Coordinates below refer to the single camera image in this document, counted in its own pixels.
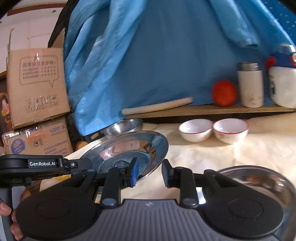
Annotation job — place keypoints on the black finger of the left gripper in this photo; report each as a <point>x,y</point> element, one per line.
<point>77,165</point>

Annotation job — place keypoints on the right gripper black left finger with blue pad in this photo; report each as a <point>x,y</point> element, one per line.
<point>117,178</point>

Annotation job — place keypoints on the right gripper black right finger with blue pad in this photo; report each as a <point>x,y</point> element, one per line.
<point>182,179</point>

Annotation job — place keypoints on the large steel plate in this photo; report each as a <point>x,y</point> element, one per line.
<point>149,147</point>

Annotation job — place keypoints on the small steel bowl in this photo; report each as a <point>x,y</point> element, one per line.
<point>123,126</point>

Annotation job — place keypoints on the person's left hand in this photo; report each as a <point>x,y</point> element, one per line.
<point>10,229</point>

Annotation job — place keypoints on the cream table cloth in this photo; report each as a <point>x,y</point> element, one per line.
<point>270,143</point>

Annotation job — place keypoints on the lower cardboard box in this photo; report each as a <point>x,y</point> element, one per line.
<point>48,138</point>

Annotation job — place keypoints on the cardboard box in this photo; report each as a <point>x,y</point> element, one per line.
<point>36,85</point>
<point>48,138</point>

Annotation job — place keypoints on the white bowl red rim left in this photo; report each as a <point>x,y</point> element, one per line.
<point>196,130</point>

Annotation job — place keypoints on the white bowl red rim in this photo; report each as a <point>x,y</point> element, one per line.
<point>196,130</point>
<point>230,130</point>

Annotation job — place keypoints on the white bowl red rim right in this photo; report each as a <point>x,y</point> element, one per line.
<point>230,130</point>

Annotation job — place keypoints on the wooden board shelf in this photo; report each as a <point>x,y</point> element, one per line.
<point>209,109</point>

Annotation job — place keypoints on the wooden rolling pin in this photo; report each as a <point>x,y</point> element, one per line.
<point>157,107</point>

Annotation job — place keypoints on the upper cardboard box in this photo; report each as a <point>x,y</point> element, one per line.
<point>36,85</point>

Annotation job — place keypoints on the orange fruit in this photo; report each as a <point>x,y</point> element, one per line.
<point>224,93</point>

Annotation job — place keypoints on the blue jacket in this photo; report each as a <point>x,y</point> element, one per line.
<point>127,54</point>

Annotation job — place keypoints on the white thermos steel lid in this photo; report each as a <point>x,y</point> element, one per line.
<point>250,80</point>

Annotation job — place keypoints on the white jug blue lid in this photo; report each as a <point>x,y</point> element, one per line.
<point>281,73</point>

